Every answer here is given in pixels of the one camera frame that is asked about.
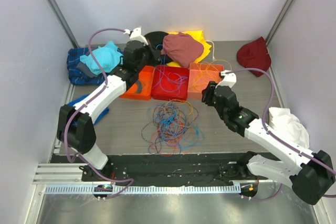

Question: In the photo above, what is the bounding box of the royal blue cloth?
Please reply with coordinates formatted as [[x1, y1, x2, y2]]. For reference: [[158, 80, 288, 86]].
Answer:
[[67, 94, 110, 125]]

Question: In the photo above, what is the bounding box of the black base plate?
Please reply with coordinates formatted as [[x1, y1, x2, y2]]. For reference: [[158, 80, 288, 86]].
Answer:
[[81, 151, 268, 186]]

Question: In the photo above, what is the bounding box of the coloured wire pile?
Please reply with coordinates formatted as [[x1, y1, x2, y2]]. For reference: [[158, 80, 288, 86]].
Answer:
[[141, 99, 205, 158]]

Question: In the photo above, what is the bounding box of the black cloth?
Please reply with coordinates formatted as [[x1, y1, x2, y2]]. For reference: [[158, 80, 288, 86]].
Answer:
[[144, 31, 173, 66]]

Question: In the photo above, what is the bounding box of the yellow cloth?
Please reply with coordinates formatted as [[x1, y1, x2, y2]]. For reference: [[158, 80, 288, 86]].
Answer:
[[167, 30, 212, 67]]

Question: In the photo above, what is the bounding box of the orange plastic bin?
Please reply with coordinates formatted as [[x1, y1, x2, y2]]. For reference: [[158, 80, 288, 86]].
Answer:
[[120, 66, 154, 101]]

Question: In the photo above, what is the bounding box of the red plastic bin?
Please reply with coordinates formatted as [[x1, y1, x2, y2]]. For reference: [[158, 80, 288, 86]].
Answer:
[[151, 65, 189, 101]]

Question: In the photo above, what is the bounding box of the dusty pink cloth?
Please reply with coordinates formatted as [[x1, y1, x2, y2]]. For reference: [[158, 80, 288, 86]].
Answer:
[[161, 33, 204, 68]]

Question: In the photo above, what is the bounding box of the grey cloth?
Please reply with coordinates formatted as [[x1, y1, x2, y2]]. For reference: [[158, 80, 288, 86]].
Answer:
[[77, 61, 97, 78]]

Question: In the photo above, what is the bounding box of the grey tape roll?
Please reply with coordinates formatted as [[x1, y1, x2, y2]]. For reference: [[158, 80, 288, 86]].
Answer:
[[134, 81, 147, 94]]

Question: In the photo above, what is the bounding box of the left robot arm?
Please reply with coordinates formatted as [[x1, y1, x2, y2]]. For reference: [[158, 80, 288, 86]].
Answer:
[[57, 35, 158, 182]]

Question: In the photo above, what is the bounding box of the salmon plastic bin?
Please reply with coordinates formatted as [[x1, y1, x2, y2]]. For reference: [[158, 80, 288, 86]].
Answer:
[[187, 62, 225, 100]]

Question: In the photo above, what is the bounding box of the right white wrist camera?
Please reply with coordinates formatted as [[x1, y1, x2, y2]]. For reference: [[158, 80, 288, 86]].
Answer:
[[217, 70, 237, 88]]

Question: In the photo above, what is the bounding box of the white cloth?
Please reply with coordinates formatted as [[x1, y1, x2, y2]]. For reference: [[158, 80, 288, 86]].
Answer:
[[269, 107, 310, 148]]

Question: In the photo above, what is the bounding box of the light blue cloth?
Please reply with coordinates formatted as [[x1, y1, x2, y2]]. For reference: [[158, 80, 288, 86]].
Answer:
[[80, 41, 123, 76]]

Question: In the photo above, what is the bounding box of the white drawstring cord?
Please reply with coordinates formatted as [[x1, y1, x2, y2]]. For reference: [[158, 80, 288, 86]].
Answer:
[[206, 40, 217, 62]]

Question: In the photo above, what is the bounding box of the blue wire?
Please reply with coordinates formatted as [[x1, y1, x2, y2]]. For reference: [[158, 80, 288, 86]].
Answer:
[[152, 42, 188, 94]]

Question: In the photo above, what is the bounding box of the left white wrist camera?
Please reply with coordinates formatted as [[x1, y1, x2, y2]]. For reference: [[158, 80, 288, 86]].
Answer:
[[124, 27, 149, 46]]

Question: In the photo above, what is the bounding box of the slotted cable duct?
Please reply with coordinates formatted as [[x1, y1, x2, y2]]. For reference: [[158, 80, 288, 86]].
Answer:
[[45, 183, 241, 195]]

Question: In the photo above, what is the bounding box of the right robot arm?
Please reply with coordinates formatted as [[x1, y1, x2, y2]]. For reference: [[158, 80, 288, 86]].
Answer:
[[202, 81, 335, 205]]

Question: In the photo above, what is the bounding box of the orange wire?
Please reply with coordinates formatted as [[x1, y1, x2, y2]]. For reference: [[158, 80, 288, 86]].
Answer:
[[190, 60, 232, 92]]

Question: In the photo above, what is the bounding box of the dark blue plaid cloth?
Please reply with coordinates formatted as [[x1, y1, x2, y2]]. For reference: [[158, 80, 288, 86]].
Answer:
[[67, 47, 109, 86]]

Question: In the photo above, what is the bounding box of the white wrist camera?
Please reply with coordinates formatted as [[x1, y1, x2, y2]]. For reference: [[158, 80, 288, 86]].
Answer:
[[217, 70, 237, 88], [124, 27, 149, 46]]

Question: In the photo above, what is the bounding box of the maroon cloth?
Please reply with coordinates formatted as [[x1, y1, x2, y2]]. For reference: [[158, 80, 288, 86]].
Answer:
[[237, 37, 271, 72]]

